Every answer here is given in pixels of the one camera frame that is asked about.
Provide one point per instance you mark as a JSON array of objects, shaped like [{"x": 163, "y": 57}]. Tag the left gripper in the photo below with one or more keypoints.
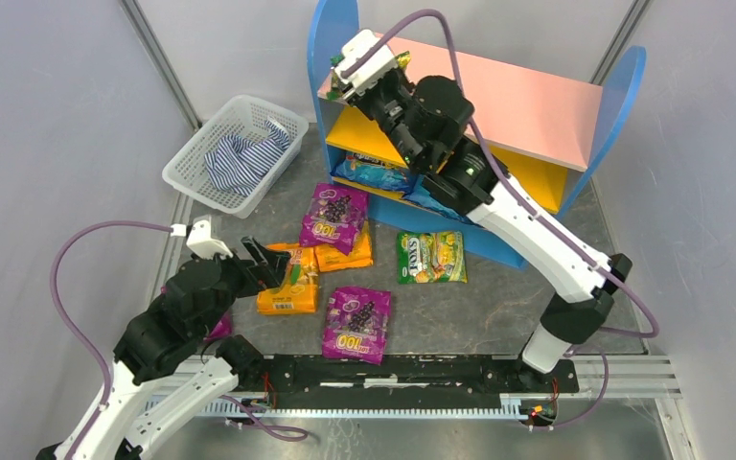
[{"x": 251, "y": 266}]

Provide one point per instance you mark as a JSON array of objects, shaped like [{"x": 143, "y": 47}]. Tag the purple candy bag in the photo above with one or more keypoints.
[
  {"x": 356, "y": 324},
  {"x": 335, "y": 216},
  {"x": 219, "y": 327}
]

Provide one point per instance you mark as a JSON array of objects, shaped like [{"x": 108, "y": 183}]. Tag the green Fox's candy bag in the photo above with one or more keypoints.
[{"x": 430, "y": 258}]

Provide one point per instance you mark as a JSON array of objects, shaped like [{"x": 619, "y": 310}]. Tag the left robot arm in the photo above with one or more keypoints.
[{"x": 160, "y": 338}]

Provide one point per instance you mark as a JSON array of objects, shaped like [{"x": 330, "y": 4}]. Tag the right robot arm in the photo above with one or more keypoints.
[{"x": 425, "y": 123}]

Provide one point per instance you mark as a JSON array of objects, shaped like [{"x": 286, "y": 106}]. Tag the orange mango candy bag front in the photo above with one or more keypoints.
[{"x": 298, "y": 294}]

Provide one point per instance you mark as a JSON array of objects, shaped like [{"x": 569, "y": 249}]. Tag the blue candy bag left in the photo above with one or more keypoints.
[{"x": 371, "y": 172}]

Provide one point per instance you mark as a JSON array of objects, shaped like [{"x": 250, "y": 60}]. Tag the blue candy bag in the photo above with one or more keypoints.
[
  {"x": 371, "y": 172},
  {"x": 422, "y": 198}
]

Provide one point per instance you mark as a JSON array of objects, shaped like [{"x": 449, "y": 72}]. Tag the blue candy bag right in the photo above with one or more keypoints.
[{"x": 422, "y": 198}]

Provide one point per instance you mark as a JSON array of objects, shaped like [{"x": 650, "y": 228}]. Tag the blue pink yellow shelf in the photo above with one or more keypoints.
[{"x": 552, "y": 133}]

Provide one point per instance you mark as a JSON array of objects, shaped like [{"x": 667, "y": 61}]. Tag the blue striped cloth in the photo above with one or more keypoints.
[{"x": 239, "y": 165}]

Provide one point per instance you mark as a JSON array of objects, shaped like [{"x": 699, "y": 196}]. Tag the white plastic basket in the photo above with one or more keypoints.
[{"x": 245, "y": 116}]

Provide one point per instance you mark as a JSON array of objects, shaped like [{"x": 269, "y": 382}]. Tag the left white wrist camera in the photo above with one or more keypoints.
[{"x": 202, "y": 239}]

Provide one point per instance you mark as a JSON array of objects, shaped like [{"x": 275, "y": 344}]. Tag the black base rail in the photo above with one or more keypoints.
[{"x": 414, "y": 382}]

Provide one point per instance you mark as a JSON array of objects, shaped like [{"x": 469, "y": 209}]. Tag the white toothed rail strip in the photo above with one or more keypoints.
[{"x": 509, "y": 409}]

